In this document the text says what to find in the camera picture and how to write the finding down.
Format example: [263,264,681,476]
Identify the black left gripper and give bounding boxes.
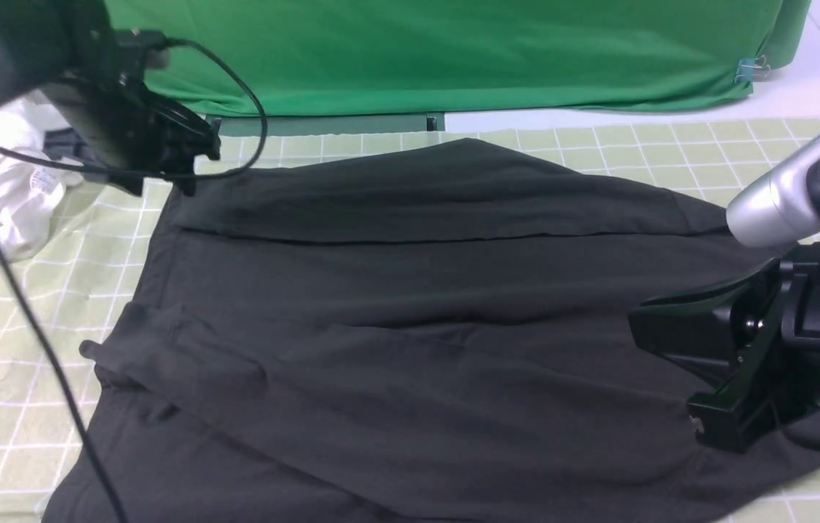
[42,78,221,198]

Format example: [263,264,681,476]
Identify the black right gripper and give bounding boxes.
[628,251,817,453]

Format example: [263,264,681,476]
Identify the dark gray long-sleeve top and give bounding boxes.
[81,139,820,522]

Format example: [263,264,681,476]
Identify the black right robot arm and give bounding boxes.
[628,242,820,453]

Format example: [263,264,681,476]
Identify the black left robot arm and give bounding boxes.
[0,1,221,196]

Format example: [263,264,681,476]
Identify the green backdrop cloth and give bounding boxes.
[107,1,809,116]

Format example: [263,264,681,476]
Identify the white crumpled garment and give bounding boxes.
[0,98,84,261]

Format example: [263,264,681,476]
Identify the teal binder clip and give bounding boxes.
[733,55,772,84]

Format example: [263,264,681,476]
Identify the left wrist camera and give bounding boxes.
[113,29,170,70]

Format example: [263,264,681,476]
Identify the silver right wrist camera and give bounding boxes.
[726,135,820,248]

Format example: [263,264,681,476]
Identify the dark green metal bracket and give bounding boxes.
[204,113,445,138]

